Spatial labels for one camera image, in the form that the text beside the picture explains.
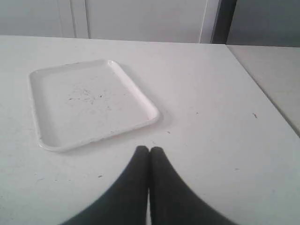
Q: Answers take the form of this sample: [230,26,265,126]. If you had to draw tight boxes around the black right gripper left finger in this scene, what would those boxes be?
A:
[63,146,150,225]

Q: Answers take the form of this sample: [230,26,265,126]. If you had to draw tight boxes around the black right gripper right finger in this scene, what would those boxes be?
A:
[150,147,234,225]

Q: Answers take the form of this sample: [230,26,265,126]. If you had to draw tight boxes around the white plastic tray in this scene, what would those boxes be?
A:
[28,59,160,152]

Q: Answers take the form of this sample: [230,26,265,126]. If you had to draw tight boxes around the white cabinet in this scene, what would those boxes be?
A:
[0,0,219,43]

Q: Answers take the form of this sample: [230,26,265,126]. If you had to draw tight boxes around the dark vertical post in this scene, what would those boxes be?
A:
[211,0,237,44]

